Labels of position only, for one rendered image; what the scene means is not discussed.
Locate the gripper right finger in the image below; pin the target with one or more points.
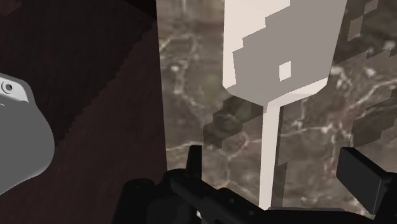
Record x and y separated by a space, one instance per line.
363 180

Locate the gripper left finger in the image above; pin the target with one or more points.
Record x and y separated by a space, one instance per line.
189 189

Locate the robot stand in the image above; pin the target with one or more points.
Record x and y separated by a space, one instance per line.
99 124

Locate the white spatula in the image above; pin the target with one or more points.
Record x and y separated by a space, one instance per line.
279 46

